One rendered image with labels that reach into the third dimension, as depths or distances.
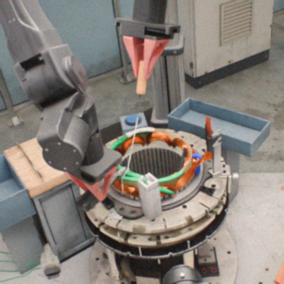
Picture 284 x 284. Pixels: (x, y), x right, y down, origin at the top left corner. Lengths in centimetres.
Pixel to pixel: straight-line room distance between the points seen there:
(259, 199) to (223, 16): 212
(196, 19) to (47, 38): 252
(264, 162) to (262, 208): 137
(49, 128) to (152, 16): 27
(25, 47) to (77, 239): 68
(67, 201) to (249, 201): 54
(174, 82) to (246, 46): 226
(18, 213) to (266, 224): 67
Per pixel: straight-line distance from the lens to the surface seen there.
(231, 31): 330
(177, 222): 78
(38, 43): 58
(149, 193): 74
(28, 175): 101
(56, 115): 58
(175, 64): 124
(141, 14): 71
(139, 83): 75
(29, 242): 112
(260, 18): 350
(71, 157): 56
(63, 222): 108
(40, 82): 59
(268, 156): 265
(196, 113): 118
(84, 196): 74
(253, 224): 120
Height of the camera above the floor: 168
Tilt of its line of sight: 37 degrees down
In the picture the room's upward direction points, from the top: 8 degrees counter-clockwise
